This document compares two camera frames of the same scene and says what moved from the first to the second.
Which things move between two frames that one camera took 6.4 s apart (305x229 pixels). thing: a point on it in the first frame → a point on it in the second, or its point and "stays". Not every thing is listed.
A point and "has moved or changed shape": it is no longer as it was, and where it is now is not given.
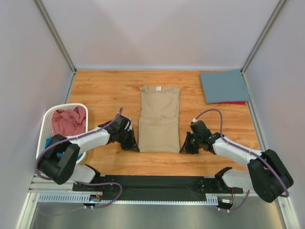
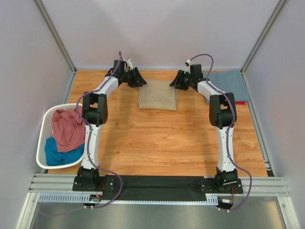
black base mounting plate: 152,188 stays
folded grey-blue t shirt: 226,87 stays
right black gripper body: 190,143 → 181,80
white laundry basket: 45,130 stays
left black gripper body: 127,137 → 133,77
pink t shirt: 66,122 stays
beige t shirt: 158,130 has moved or changed shape
